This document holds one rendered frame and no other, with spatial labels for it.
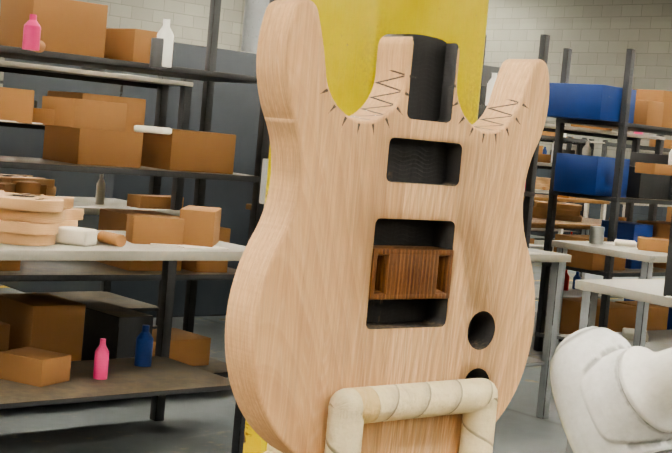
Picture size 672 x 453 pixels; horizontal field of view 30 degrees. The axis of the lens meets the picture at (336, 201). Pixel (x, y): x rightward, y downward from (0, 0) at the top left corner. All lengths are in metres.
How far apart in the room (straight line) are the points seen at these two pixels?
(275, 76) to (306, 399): 0.28
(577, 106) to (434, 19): 6.60
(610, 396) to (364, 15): 0.98
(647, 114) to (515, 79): 7.94
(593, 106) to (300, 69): 7.72
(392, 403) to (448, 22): 1.24
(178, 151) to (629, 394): 5.19
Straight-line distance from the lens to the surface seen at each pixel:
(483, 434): 1.21
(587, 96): 8.77
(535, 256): 6.67
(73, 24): 6.14
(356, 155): 1.09
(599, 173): 8.84
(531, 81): 1.25
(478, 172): 1.20
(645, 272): 7.52
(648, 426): 1.41
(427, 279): 1.17
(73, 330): 6.33
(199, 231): 5.38
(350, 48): 2.19
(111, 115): 5.48
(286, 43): 1.05
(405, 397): 1.13
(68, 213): 5.18
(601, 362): 1.43
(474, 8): 2.31
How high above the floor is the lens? 1.43
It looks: 3 degrees down
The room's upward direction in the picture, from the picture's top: 5 degrees clockwise
